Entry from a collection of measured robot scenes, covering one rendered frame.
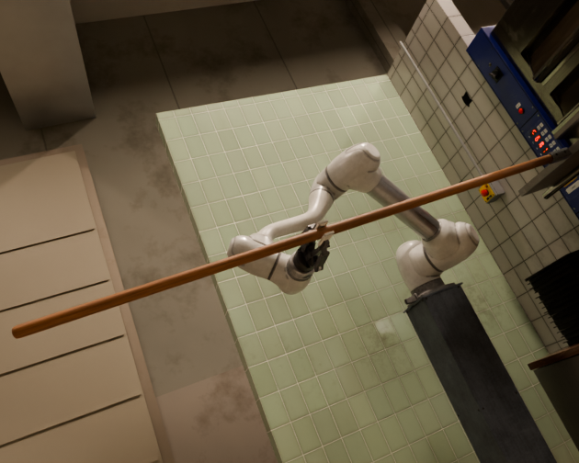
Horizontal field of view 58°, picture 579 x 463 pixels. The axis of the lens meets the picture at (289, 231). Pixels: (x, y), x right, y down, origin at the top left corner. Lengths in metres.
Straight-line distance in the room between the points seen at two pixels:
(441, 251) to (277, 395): 1.01
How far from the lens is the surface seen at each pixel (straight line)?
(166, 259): 4.29
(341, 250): 2.88
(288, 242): 1.39
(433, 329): 2.36
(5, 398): 4.12
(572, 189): 2.78
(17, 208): 4.60
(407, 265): 2.43
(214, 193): 2.89
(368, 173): 2.05
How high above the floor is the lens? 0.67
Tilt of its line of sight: 20 degrees up
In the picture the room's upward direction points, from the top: 23 degrees counter-clockwise
